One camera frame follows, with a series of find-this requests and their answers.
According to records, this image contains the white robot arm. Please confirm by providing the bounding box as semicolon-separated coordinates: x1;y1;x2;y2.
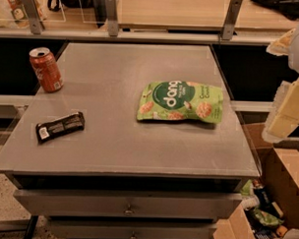
262;24;299;143

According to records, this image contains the middle metal bracket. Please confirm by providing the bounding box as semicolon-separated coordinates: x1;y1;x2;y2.
104;0;119;36

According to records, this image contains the orange labelled bottle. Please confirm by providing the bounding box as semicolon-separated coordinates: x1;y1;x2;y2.
7;0;28;25

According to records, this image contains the green rice chip bag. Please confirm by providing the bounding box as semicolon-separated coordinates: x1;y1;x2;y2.
137;81;223;124

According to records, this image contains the right metal bracket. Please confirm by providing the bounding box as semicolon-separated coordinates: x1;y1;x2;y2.
220;0;242;40

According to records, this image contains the left metal bracket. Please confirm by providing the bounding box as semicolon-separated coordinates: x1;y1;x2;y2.
22;0;43;35

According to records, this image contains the lower grey drawer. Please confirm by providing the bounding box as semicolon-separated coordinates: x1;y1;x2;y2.
50;220;216;239

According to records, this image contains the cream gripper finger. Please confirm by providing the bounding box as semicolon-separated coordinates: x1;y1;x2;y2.
262;112;299;144
276;80;299;121

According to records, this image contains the black table leg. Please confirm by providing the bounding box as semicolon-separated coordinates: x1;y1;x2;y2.
24;215;38;239

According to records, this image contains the black chocolate rxbar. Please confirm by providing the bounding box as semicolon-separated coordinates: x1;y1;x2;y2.
35;112;86;145

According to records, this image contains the metal bracket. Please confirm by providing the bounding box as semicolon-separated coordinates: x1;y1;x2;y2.
22;0;43;35
220;0;242;40
104;0;119;36

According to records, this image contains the dark bottle in box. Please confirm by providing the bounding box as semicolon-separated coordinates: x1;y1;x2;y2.
253;179;271;208

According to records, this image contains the upper grey drawer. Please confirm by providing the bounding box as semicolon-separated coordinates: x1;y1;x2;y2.
14;189;241;220

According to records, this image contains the green snack bag in box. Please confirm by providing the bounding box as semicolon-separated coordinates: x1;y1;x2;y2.
251;208;283;228

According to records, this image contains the red soda can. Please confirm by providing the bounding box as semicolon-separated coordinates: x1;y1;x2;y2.
29;47;63;92

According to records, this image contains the grey drawer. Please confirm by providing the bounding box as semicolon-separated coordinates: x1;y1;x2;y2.
50;220;216;239
14;189;241;220

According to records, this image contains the cardboard box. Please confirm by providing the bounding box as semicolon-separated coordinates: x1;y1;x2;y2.
213;123;299;239

